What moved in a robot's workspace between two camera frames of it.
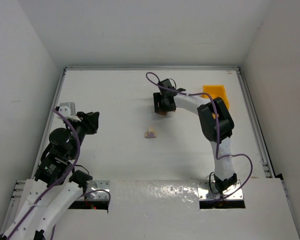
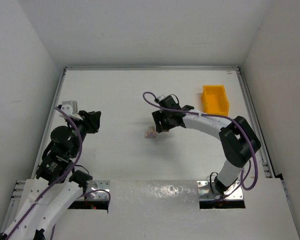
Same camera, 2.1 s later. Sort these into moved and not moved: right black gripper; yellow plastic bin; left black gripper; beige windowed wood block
Moved: right black gripper
Not moved: beige windowed wood block; yellow plastic bin; left black gripper
